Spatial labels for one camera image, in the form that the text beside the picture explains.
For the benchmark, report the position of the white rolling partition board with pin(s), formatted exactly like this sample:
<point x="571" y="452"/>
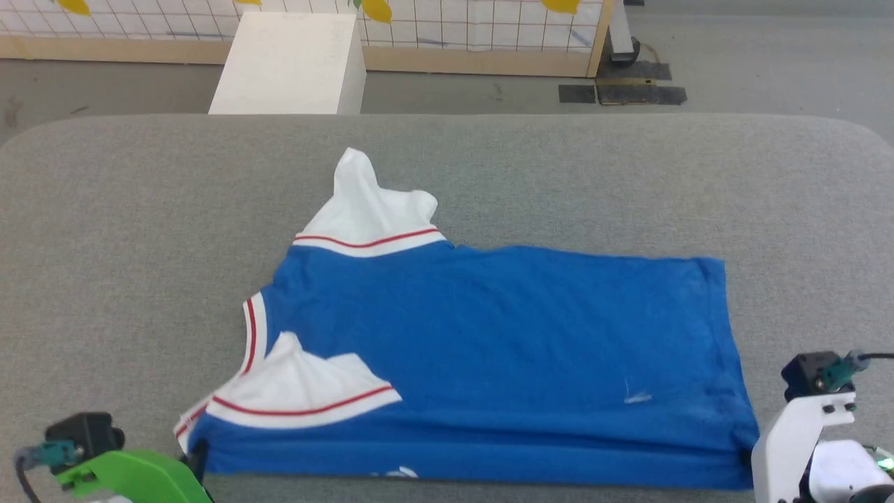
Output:
<point x="621" y="38"/>

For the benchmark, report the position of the large black floor tape patch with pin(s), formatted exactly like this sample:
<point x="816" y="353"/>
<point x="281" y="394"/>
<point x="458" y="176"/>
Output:
<point x="642" y="87"/>

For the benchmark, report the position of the white rectangular box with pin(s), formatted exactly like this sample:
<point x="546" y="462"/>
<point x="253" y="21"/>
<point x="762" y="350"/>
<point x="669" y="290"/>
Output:
<point x="286" y="63"/>

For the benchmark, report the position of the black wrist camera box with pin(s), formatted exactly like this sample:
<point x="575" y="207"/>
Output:
<point x="807" y="370"/>
<point x="87" y="429"/>

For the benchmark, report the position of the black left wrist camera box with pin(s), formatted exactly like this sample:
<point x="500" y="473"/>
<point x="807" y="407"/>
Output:
<point x="87" y="429"/>

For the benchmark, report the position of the bright green left gripper body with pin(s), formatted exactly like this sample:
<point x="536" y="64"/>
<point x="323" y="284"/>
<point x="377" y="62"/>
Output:
<point x="140" y="478"/>

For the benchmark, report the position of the blue T-shirt with white sleeves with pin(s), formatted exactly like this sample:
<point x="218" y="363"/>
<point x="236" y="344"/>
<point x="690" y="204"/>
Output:
<point x="503" y="349"/>

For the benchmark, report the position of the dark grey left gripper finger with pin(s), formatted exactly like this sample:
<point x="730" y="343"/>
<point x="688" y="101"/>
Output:
<point x="198" y="457"/>

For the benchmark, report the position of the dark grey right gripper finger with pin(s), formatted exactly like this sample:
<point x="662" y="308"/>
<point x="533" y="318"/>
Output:
<point x="747" y="458"/>

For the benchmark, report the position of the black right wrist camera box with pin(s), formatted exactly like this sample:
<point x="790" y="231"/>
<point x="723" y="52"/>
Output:
<point x="807" y="370"/>

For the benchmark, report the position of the lemon print tiled wall panel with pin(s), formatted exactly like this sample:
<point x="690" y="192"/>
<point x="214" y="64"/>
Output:
<point x="454" y="28"/>

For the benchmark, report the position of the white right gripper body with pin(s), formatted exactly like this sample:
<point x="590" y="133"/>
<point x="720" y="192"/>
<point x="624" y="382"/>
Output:
<point x="786" y="447"/>

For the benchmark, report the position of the small black floor tape patch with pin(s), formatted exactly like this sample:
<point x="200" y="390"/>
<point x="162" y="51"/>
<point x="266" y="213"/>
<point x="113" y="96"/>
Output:
<point x="577" y="93"/>

